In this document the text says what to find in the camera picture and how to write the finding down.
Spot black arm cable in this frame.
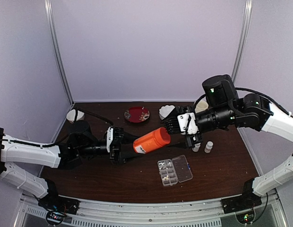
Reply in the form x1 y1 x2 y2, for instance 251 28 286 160
235 87 293 119
0 107 114 148

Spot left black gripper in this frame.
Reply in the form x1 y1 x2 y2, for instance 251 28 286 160
77 131 144 166

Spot right aluminium frame post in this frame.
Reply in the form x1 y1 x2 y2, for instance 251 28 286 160
231 0 253 84

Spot cream ribbed mug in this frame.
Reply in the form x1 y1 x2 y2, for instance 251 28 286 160
195 100 209 113

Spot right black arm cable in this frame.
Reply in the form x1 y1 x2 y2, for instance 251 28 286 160
235 87 293 119

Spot red floral plate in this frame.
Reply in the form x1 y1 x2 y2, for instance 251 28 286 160
124 106 150 123

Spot white ceramic rice bowl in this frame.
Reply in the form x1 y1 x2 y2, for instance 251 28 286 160
66 109 85 123

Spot small white bottle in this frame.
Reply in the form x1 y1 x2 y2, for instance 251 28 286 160
192 144 200 152
204 141 213 153

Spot front aluminium rail base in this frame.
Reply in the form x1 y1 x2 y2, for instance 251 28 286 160
17 184 288 227

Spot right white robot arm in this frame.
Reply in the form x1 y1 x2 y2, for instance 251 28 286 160
162 74 293 148

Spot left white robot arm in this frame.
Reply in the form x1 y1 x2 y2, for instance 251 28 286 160
0 120 140 210

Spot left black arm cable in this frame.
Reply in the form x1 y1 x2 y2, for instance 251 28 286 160
0 107 114 148

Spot clear plastic pill organizer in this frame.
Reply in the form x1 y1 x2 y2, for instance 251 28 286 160
157 155 193 186

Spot white pills in organizer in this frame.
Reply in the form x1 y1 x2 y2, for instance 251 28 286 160
158 160 172 170

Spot orange pill bottle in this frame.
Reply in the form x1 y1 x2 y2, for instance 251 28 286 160
133 127 171 154

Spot white scalloped bowl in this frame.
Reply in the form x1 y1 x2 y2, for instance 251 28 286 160
159 105 175 120

